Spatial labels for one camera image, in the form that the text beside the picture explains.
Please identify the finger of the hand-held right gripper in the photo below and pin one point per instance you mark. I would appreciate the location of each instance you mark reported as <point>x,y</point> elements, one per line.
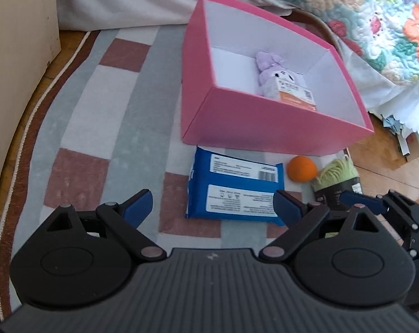
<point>372,204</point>

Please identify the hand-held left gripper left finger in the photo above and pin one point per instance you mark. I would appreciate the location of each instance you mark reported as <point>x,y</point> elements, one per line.
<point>138,208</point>

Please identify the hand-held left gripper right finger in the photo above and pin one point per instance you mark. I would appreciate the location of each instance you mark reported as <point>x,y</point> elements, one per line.
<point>287,208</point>

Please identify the orange ball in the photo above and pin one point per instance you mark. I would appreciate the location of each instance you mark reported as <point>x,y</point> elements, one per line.
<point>301,169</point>

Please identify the green yarn ball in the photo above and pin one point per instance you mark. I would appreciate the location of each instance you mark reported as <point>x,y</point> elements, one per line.
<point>334,171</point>

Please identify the blue wipes packet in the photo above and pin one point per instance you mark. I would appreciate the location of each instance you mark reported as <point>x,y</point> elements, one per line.
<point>230,184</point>

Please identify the pink box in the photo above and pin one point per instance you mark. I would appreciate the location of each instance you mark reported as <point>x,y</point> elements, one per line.
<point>247,121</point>

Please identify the small white orange carton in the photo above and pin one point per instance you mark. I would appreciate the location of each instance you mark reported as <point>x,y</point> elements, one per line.
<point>292,92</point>

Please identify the flattened cardboard carton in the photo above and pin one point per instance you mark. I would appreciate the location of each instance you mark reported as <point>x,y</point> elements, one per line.
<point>416,152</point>

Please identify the pile of paper scraps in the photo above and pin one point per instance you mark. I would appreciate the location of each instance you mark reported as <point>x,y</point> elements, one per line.
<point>396,126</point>

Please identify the checked rug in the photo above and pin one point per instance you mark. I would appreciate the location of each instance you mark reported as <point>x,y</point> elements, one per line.
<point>74,111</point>

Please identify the purple plush toy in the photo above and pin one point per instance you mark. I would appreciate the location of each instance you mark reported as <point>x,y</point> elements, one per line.
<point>266,73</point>

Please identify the large cardboard box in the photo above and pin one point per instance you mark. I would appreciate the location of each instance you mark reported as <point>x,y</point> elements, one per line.
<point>15,41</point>

